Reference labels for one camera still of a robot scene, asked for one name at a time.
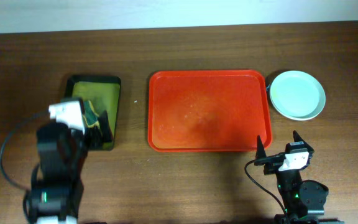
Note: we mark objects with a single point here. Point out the red plastic tray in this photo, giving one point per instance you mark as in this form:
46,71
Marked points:
208,111

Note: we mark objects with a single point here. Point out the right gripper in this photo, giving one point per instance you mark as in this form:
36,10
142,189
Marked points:
271,162

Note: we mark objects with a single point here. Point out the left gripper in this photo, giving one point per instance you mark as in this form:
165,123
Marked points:
95,134

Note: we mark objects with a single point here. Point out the black tray with yellow liquid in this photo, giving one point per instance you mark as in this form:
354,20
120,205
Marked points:
104,93

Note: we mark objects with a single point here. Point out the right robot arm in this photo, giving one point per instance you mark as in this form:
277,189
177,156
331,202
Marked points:
302,200

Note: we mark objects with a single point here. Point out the light green plate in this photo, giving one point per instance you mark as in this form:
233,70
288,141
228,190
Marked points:
297,93

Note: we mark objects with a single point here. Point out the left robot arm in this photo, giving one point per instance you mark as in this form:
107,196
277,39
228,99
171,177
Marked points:
56,185

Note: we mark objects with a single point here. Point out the green and yellow sponge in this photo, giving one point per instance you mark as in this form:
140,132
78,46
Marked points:
90,116

